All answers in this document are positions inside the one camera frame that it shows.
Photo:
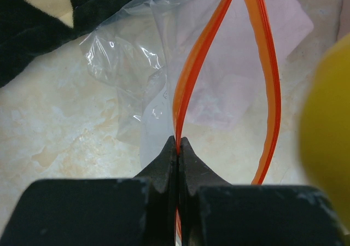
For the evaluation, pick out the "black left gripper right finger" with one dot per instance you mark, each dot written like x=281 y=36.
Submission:
x=215 y=212

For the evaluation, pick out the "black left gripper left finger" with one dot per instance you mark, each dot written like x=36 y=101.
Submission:
x=122 y=211

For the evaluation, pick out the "yellow pear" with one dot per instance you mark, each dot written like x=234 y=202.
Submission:
x=324 y=128

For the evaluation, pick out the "clear zip bag orange zipper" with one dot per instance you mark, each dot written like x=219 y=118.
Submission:
x=152 y=52

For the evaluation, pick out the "pink cloth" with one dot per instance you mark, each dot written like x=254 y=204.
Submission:
x=232 y=76

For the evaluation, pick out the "black flower-pattern pillow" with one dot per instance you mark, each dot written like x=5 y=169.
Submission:
x=30 y=28

